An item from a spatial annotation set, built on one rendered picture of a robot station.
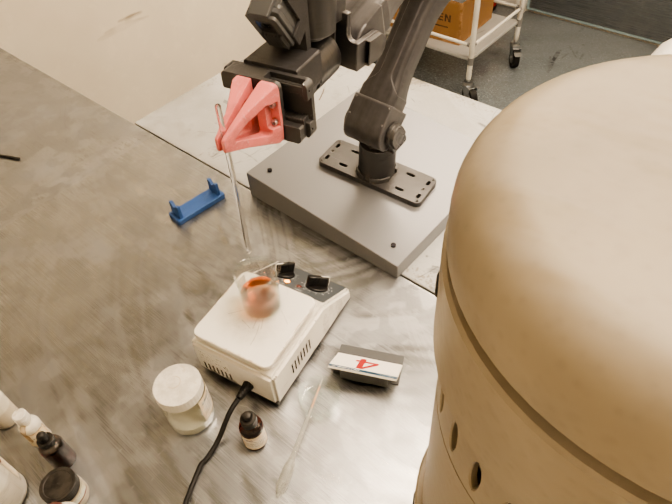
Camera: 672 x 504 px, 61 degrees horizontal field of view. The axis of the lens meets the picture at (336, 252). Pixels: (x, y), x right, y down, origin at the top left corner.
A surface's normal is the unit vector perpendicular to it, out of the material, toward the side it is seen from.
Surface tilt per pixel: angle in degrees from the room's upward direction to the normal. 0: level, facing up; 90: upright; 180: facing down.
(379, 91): 48
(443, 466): 90
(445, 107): 0
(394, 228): 4
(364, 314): 0
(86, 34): 90
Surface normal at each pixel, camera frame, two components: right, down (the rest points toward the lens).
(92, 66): 0.76, 0.44
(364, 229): -0.02, -0.63
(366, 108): -0.43, 0.03
